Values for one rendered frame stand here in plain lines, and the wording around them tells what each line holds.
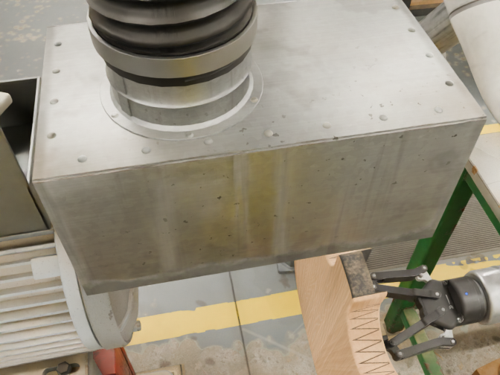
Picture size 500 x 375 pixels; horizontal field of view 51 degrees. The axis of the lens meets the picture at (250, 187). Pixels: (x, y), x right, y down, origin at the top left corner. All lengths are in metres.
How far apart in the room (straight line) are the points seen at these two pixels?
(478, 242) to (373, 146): 1.98
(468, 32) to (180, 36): 0.71
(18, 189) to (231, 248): 0.18
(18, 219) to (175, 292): 1.57
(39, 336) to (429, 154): 0.41
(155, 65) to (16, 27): 3.26
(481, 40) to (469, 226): 1.50
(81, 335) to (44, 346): 0.04
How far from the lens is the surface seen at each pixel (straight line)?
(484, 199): 1.25
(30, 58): 3.27
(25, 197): 0.48
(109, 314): 0.55
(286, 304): 2.00
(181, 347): 1.94
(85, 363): 0.73
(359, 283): 0.65
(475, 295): 0.90
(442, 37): 1.34
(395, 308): 1.85
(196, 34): 0.31
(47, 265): 0.54
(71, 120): 0.37
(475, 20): 0.95
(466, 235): 2.33
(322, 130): 0.35
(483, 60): 0.95
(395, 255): 2.18
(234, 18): 0.32
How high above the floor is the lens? 1.77
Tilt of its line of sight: 50 degrees down
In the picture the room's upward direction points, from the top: straight up
